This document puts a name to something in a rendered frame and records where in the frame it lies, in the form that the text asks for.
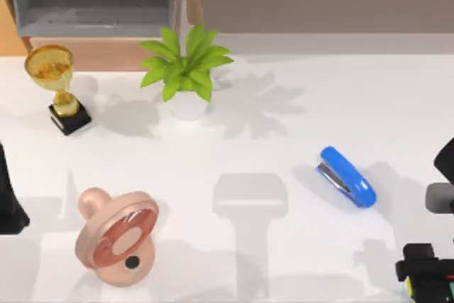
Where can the pale wooden drawer front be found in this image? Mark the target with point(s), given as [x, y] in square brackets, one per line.
[103, 53]

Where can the pink desk fan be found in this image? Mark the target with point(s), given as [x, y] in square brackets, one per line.
[120, 239]

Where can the wooden cupboard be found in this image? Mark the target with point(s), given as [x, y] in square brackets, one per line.
[8, 26]

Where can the gold trophy with black base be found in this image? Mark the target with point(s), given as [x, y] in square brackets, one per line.
[48, 67]

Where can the green plant in white pot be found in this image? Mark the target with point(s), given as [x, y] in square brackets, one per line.
[184, 69]

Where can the blue stapler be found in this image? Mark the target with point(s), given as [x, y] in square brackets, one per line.
[349, 177]

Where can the grey rounded box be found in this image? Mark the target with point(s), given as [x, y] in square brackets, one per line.
[441, 198]

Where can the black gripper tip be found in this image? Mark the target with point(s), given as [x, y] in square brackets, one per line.
[447, 162]
[9, 203]

